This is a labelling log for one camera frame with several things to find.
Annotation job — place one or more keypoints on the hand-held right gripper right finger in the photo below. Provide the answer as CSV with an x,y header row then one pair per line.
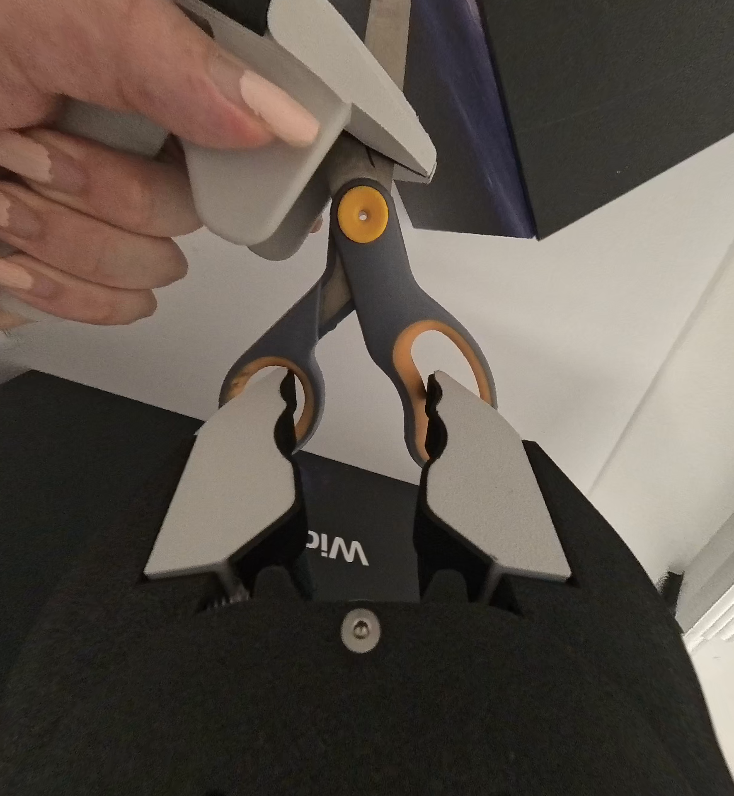
x,y
491,497

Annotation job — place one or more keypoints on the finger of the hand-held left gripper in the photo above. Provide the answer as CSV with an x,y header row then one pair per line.
x,y
286,247
373,112

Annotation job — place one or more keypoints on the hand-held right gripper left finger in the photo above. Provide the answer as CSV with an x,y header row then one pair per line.
x,y
230,491

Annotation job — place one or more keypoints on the grey and orange scissors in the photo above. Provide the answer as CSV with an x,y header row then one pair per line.
x,y
379,273

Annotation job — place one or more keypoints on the black box with purple print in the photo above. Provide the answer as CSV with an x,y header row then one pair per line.
x,y
621,93

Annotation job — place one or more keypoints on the person's left hand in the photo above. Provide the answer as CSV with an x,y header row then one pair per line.
x,y
93,62

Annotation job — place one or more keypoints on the black bracket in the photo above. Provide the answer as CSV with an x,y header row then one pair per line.
x,y
668,591

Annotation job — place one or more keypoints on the aluminium frame post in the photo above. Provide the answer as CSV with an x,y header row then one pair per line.
x,y
733,578

